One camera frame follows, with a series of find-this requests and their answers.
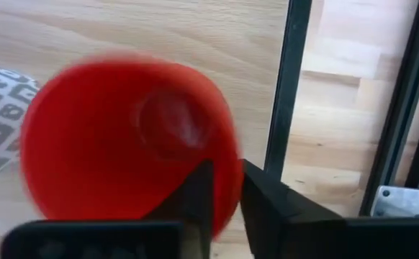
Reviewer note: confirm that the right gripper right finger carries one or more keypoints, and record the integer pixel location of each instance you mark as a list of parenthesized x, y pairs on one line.
[(285, 223)]

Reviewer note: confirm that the silver metal bracket plate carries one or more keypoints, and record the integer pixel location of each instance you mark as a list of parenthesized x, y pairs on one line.
[(405, 201)]

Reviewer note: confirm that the black metal rig frame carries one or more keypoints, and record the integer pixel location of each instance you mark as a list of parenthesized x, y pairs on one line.
[(404, 108)]

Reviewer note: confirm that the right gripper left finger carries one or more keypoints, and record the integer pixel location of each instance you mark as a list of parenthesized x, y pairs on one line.
[(198, 205)]

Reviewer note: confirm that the red mug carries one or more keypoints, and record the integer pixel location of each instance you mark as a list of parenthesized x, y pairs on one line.
[(98, 151)]

